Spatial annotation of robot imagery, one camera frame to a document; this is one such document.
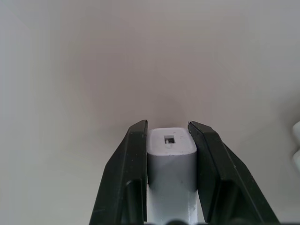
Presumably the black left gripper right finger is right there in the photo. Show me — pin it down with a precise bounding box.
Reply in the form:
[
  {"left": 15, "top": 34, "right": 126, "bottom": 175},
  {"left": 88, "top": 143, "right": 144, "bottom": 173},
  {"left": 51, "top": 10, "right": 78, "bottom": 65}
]
[{"left": 187, "top": 120, "right": 281, "bottom": 225}]

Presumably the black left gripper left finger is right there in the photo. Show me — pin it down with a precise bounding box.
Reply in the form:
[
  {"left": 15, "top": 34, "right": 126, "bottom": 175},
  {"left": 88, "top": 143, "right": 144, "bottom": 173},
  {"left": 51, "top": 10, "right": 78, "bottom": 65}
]
[{"left": 88, "top": 119, "right": 149, "bottom": 225}]

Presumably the white USB charger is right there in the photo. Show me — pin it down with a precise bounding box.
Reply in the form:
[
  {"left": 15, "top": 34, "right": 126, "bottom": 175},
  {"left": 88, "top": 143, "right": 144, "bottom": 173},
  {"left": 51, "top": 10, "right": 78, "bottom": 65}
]
[{"left": 146, "top": 127, "right": 200, "bottom": 225}]

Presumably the white power strip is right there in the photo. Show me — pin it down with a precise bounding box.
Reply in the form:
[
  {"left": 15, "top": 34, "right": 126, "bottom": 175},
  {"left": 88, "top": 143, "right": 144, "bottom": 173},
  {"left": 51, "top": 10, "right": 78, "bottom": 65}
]
[{"left": 292, "top": 120, "right": 300, "bottom": 173}]

